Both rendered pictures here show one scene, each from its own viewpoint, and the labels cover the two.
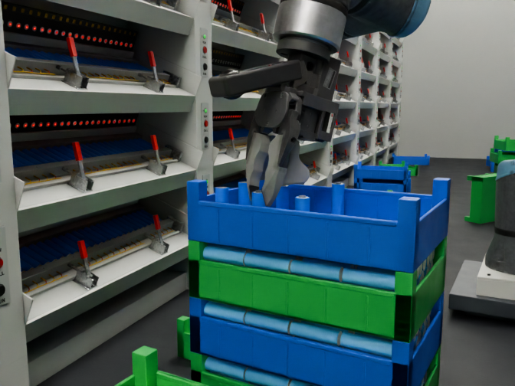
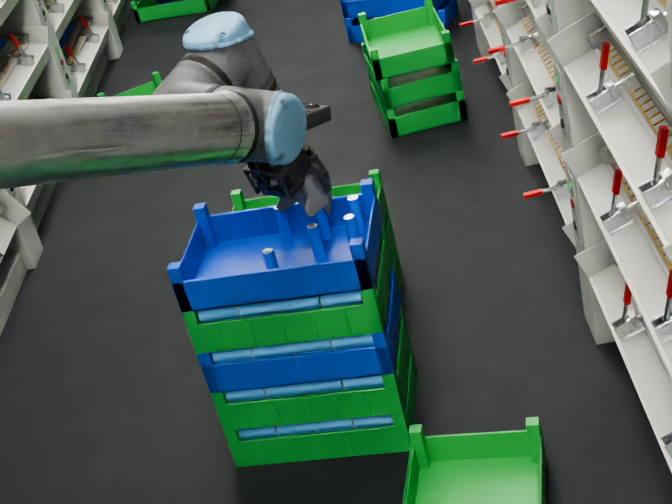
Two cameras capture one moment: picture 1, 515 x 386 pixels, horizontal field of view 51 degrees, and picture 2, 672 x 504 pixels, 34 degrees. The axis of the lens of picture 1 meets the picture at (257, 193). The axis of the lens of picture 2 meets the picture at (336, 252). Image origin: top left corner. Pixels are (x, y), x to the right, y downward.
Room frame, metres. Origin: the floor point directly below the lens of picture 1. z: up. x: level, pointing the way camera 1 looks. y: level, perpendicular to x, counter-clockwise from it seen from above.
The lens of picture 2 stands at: (2.17, -0.41, 1.19)
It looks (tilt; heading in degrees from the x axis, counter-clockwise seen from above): 30 degrees down; 164
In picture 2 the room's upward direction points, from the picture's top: 14 degrees counter-clockwise
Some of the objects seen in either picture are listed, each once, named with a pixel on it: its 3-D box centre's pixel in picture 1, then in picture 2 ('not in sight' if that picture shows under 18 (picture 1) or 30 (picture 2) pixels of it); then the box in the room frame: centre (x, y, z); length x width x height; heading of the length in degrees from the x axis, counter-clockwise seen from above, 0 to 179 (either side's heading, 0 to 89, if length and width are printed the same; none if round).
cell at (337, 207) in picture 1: (337, 204); (272, 267); (0.77, -0.12, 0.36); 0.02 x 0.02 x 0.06
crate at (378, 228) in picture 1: (320, 208); (279, 243); (0.71, -0.09, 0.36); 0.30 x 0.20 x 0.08; 61
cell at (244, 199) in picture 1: (244, 204); (353, 234); (0.77, 0.02, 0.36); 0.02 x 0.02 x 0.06
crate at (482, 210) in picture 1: (494, 196); not in sight; (2.35, -1.06, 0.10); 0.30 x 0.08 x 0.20; 123
